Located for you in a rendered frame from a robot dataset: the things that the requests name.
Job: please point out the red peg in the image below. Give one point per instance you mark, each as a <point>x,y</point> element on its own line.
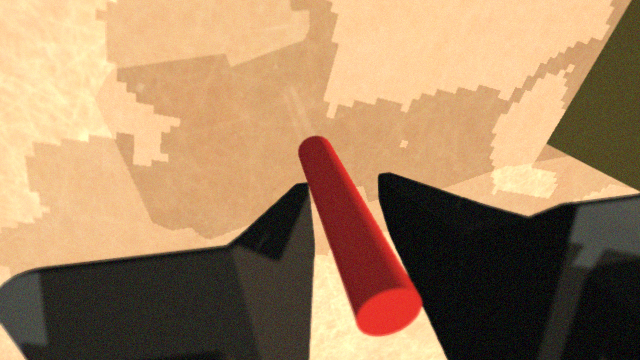
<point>381,295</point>

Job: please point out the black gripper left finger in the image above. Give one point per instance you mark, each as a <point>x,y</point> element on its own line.
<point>251,298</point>

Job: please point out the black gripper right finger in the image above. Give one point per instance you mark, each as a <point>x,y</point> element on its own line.
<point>498,285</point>

